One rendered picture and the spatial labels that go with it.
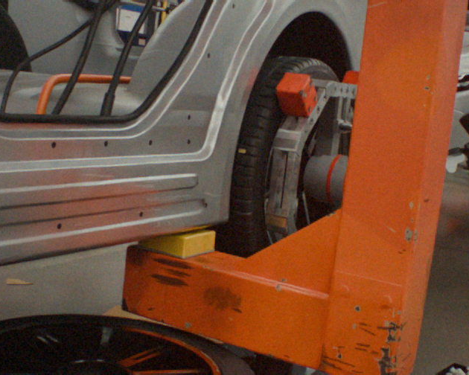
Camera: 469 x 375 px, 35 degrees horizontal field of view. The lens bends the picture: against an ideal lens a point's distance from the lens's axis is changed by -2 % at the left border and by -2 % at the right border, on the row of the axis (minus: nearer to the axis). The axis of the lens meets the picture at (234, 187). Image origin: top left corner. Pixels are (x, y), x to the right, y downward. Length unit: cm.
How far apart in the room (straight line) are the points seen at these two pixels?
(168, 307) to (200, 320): 9
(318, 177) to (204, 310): 59
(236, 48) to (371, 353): 78
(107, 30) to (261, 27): 213
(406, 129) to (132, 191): 55
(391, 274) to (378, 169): 21
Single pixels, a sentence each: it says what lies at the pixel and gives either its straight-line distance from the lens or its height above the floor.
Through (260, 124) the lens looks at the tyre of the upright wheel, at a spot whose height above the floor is 99.
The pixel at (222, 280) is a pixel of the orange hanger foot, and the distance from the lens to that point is 168.
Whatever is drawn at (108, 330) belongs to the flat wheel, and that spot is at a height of 49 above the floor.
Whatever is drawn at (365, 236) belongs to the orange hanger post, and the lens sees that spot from 152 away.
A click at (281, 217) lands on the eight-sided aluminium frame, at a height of 76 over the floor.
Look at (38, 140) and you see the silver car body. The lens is 135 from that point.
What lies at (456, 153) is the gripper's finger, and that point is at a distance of 200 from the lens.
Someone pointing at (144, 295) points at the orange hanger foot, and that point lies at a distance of 181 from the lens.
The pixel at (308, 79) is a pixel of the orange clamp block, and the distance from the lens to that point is 194.
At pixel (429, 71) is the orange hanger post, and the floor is 115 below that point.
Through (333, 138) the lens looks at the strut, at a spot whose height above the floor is 96.
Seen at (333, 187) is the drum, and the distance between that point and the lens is 210.
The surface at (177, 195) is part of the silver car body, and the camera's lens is 167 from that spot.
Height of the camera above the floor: 109
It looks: 8 degrees down
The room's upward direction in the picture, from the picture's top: 7 degrees clockwise
